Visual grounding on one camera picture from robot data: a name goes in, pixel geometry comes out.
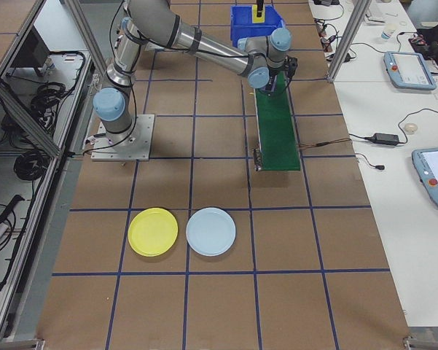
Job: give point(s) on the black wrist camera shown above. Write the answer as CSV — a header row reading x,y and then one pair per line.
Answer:
x,y
292,66

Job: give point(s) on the yellow foam block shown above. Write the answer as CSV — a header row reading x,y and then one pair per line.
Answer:
x,y
258,21

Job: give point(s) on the metal corner bracket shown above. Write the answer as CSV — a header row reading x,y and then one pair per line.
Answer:
x,y
410,342
33,343

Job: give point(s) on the aluminium upright post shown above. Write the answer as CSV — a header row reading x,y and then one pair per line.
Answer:
x,y
344,40
89,40

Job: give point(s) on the light blue plate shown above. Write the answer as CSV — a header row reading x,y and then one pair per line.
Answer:
x,y
211,232

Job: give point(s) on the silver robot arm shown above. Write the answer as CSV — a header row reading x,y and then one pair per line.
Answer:
x,y
211,47

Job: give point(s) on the beige round tape roll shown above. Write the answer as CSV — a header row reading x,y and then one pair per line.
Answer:
x,y
410,128

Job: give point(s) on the V-shaped metal bar frame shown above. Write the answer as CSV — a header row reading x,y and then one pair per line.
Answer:
x,y
22,116

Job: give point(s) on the green conveyor belt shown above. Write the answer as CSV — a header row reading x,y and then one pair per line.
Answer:
x,y
278,138

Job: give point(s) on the blue grey teach pendant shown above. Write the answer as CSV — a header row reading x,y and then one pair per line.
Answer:
x,y
410,71
435,175

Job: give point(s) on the black power adapter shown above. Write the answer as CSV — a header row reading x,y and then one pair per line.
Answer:
x,y
386,138

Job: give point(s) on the yellow plate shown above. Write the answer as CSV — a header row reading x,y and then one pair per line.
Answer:
x,y
153,232

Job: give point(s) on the white flat box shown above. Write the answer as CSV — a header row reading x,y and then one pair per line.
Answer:
x,y
377,12

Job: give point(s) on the blue plastic bin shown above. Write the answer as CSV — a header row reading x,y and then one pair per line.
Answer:
x,y
248,22

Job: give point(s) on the black box in frame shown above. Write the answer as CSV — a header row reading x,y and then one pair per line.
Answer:
x,y
27,51

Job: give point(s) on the white paper cup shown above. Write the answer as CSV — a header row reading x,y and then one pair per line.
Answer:
x,y
388,33

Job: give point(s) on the white side table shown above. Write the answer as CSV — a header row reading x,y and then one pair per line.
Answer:
x,y
386,218

